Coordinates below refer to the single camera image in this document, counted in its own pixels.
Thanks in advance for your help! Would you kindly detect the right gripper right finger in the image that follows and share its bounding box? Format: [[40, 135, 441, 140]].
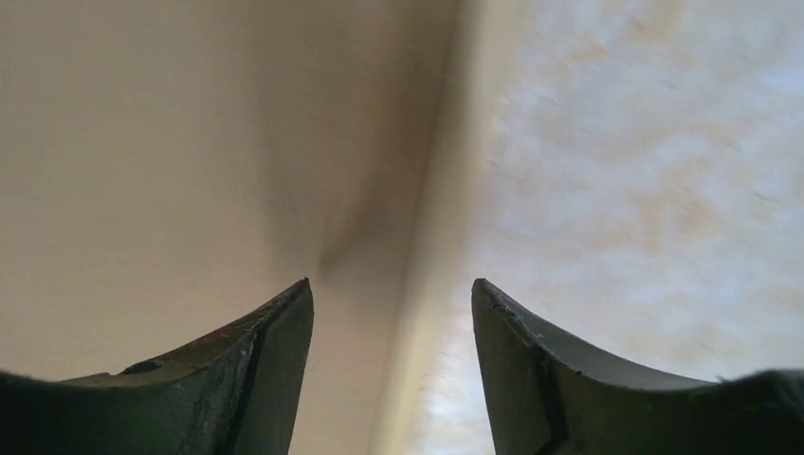
[[471, 279, 803, 454]]

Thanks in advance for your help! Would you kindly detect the light wooden picture frame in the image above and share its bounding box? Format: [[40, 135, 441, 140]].
[[368, 1, 527, 454]]

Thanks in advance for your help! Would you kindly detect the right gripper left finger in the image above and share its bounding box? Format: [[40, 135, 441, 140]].
[[1, 280, 314, 455]]

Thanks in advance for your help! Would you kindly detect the brown frame backing board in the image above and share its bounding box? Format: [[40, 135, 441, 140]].
[[1, 1, 458, 454]]

